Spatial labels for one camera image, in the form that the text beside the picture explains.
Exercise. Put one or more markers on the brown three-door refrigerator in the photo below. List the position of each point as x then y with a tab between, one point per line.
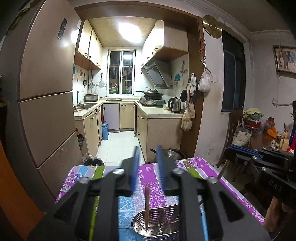
38	134

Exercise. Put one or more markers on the steel bowl on floor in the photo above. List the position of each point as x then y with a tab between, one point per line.
174	154

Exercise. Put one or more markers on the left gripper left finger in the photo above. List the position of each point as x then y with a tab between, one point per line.
89	210

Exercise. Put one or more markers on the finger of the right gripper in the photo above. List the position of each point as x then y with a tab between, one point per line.
233	152

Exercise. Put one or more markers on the round gold wall clock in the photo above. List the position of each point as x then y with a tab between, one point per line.
212	26

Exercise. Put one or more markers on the steel range hood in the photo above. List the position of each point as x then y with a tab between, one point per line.
159	73

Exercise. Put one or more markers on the light bamboo chopstick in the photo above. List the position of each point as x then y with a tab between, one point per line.
225	166
146	208

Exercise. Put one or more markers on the wooden chair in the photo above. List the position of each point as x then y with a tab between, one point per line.
236	133

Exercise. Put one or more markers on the blue perforated utensil holder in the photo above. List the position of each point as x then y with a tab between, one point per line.
163	224

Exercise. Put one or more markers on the blue water jug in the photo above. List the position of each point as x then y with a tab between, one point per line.
104	131

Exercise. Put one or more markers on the floral striped tablecloth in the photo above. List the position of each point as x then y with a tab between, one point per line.
148	174

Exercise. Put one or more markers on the steel electric kettle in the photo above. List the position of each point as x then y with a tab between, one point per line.
174	105

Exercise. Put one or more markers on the hanging white plastic bag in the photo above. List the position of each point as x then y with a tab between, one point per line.
204	84

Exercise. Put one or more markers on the orange wooden cabinet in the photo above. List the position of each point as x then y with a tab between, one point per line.
21	212

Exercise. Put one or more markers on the framed wall picture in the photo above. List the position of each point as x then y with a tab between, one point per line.
285	60

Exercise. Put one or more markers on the person's right hand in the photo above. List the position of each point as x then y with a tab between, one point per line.
279	221

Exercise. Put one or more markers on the kitchen window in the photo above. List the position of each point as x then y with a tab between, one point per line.
120	73

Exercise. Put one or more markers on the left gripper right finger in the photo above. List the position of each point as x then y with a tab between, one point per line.
207	210

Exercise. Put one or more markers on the black wok on stove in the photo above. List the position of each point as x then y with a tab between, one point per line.
151	94

